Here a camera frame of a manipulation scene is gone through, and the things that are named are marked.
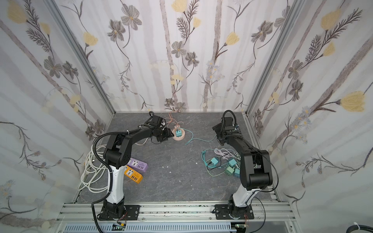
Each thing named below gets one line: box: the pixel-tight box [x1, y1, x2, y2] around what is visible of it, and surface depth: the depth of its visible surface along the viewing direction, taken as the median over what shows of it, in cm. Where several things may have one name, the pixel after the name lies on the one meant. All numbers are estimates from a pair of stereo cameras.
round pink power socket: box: [171, 128, 186, 141], surface depth 105 cm
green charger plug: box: [225, 166, 235, 175], surface depth 90 cm
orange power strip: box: [124, 165, 144, 184], surface depth 86 cm
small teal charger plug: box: [210, 157, 220, 166], surface depth 93 cm
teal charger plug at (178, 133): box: [175, 128, 183, 137], surface depth 102 cm
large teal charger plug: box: [228, 158, 238, 167], surface depth 92 cm
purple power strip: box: [126, 157, 149, 172], surface depth 90 cm
